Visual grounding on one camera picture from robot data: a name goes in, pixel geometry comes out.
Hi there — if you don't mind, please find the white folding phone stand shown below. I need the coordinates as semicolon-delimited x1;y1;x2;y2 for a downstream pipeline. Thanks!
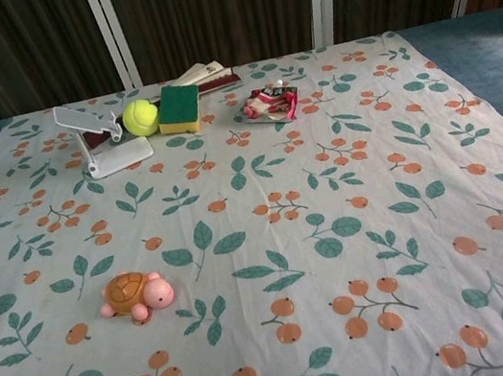
51;90;157;187

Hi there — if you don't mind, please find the yellow tennis ball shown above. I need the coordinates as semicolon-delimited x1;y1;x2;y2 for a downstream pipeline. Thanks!
120;96;162;141

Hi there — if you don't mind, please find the dark red small card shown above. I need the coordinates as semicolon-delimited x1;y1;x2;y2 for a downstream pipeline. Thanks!
81;128;109;151

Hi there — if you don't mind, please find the green yellow sponge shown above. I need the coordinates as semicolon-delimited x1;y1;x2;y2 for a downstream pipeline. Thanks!
151;80;207;141

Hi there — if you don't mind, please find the orange pink turtle toy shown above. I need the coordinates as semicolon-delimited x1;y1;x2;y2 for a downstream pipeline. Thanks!
93;263;180;334

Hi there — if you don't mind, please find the cream booklet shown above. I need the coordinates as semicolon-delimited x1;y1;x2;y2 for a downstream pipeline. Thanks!
172;58;228;88

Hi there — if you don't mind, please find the crumpled red snack wrapper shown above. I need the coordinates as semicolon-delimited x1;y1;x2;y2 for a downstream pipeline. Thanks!
237;76;304;130

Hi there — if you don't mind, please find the fruit leaf patterned tablecloth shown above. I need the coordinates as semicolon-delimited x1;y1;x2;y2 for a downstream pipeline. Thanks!
0;11;503;376

